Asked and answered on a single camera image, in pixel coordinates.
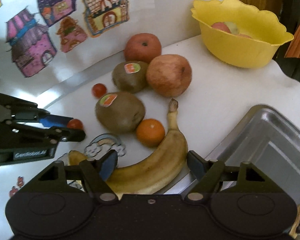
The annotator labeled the small red cherry tomato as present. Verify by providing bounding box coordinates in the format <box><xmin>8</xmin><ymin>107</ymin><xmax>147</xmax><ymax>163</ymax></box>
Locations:
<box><xmin>66</xmin><ymin>119</ymin><xmax>84</xmax><ymax>130</ymax></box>

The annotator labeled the brown kiwi with sticker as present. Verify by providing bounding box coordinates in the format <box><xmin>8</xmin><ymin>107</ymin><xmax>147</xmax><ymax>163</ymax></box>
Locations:
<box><xmin>112</xmin><ymin>61</ymin><xmax>148</xmax><ymax>94</ymax></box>
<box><xmin>95</xmin><ymin>92</ymin><xmax>146</xmax><ymax>134</ymax></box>

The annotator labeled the large streaked red apple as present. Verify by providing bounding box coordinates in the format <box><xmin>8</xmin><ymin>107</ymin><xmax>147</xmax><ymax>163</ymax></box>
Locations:
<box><xmin>146</xmin><ymin>54</ymin><xmax>192</xmax><ymax>98</ymax></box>

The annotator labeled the cloud rainbow sticker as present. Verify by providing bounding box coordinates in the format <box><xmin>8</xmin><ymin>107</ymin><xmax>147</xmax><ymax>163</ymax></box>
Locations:
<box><xmin>84</xmin><ymin>133</ymin><xmax>126</xmax><ymax>159</ymax></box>

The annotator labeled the ripe yellow banana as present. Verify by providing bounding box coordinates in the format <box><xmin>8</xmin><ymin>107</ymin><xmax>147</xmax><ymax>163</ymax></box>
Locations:
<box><xmin>67</xmin><ymin>98</ymin><xmax>189</xmax><ymax>196</ymax></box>

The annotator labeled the small orange tangerine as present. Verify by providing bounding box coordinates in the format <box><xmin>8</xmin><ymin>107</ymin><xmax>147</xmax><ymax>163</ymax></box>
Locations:
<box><xmin>136</xmin><ymin>119</ymin><xmax>166</xmax><ymax>147</ymax></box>

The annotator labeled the metal stainless steel tray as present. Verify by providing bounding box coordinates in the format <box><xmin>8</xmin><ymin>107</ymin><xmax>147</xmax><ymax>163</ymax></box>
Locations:
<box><xmin>179</xmin><ymin>105</ymin><xmax>300</xmax><ymax>204</ymax></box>

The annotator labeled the small pink house drawing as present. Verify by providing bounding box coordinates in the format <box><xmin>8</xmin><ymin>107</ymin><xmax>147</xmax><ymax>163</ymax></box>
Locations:
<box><xmin>56</xmin><ymin>16</ymin><xmax>88</xmax><ymax>53</ymax></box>

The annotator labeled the dark red apple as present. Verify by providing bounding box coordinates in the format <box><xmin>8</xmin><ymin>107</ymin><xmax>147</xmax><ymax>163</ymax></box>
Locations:
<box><xmin>123</xmin><ymin>33</ymin><xmax>162</xmax><ymax>63</ymax></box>

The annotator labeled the purple roof house drawing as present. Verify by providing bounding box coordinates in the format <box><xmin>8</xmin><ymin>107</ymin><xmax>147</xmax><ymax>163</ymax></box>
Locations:
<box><xmin>37</xmin><ymin>0</ymin><xmax>76</xmax><ymax>27</ymax></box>

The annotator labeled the orange lattice house drawing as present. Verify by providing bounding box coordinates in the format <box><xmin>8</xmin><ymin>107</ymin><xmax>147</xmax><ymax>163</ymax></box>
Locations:
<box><xmin>82</xmin><ymin>0</ymin><xmax>129</xmax><ymax>37</ymax></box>

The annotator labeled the green yellow fruit in colander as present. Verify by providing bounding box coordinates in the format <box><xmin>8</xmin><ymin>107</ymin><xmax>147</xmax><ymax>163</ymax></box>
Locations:
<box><xmin>224</xmin><ymin>21</ymin><xmax>240</xmax><ymax>35</ymax></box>

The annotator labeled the yellow scalloped plastic colander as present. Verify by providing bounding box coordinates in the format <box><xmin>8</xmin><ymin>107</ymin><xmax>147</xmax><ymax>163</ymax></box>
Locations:
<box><xmin>191</xmin><ymin>0</ymin><xmax>294</xmax><ymax>68</ymax></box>

